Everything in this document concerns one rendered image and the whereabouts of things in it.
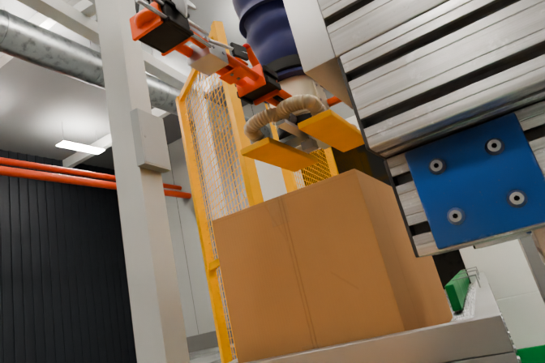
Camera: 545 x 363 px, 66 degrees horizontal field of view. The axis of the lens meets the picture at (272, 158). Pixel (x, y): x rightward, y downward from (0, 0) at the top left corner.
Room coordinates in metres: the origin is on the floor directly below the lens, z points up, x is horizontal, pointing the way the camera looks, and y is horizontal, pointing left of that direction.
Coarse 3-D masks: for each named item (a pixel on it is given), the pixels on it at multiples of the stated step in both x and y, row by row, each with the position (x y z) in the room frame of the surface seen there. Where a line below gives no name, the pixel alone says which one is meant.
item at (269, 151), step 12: (252, 144) 1.11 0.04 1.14; (264, 144) 1.10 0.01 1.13; (276, 144) 1.12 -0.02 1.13; (252, 156) 1.17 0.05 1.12; (264, 156) 1.19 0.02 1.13; (276, 156) 1.22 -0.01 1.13; (288, 156) 1.25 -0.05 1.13; (300, 156) 1.28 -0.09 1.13; (312, 156) 1.35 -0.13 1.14; (288, 168) 1.37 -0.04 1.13; (300, 168) 1.40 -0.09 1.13
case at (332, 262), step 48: (336, 192) 0.92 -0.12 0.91; (384, 192) 1.09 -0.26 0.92; (240, 240) 1.04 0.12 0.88; (288, 240) 0.98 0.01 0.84; (336, 240) 0.93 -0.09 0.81; (384, 240) 0.95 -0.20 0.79; (240, 288) 1.05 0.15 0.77; (288, 288) 0.99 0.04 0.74; (336, 288) 0.95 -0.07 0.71; (384, 288) 0.90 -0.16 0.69; (432, 288) 1.28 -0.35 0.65; (240, 336) 1.06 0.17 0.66; (288, 336) 1.01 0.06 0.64; (336, 336) 0.96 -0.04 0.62
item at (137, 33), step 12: (132, 24) 0.66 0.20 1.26; (144, 24) 0.65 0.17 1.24; (156, 24) 0.64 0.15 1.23; (132, 36) 0.66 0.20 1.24; (144, 36) 0.66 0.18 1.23; (156, 36) 0.67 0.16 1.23; (168, 36) 0.68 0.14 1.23; (180, 36) 0.69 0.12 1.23; (156, 48) 0.70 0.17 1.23; (168, 48) 0.71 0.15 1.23
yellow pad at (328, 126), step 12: (312, 120) 1.03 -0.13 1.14; (324, 120) 1.03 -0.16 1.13; (336, 120) 1.05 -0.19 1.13; (312, 132) 1.09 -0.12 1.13; (324, 132) 1.12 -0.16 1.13; (336, 132) 1.14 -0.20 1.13; (348, 132) 1.17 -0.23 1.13; (360, 132) 1.22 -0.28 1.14; (336, 144) 1.25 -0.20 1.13; (348, 144) 1.28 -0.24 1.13; (360, 144) 1.31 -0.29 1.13
